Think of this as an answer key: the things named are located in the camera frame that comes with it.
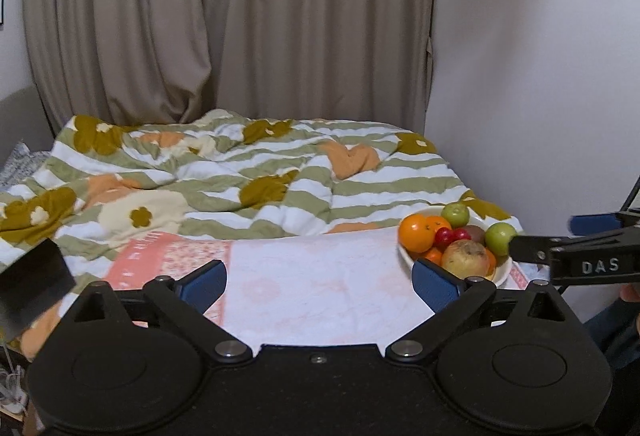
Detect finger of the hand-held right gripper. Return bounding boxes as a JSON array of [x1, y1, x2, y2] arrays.
[[570, 210, 640, 237], [507, 232, 557, 265]]

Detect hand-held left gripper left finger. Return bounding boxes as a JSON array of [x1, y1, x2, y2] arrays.
[[61, 259, 254, 363]]

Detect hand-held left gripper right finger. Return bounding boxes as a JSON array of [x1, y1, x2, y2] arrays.
[[384, 258, 577, 363]]

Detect cream plate with yellow print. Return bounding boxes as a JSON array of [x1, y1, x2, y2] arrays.
[[397, 206, 515, 288]]

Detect person's right hand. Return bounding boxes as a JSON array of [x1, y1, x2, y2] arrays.
[[620, 283, 640, 338]]

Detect person's leg in jeans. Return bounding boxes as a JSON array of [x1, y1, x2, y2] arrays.
[[582, 301, 640, 373]]

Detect pink and white towel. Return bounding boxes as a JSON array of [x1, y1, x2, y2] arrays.
[[102, 227, 538, 348]]

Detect green striped floral blanket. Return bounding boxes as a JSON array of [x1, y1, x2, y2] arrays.
[[0, 108, 512, 362]]

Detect dark blurred object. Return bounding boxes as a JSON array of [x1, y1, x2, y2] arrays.
[[0, 237, 77, 342]]

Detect grey patterned cloth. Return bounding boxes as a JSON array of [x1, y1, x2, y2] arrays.
[[0, 140, 53, 189]]

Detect beige curtain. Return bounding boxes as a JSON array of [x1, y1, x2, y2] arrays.
[[22, 0, 440, 137]]

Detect black cable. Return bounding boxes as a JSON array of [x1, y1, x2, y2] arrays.
[[620, 175, 640, 213]]

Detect white cables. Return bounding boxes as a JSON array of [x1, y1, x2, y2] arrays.
[[0, 331, 28, 417]]

